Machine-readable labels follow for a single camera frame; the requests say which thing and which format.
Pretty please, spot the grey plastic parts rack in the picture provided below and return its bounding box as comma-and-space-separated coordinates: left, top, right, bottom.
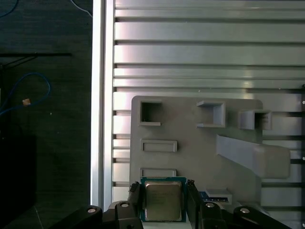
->
128, 95, 292, 229

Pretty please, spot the silver top CPU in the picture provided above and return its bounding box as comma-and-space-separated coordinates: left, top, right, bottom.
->
140, 176, 187, 223

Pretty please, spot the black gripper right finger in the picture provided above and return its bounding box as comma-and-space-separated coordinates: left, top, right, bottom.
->
186, 180, 290, 229

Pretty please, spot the blue floor cable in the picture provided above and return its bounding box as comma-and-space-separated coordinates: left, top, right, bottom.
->
0, 72, 52, 118

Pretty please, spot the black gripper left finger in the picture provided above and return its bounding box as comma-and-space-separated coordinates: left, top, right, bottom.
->
51, 181, 143, 229

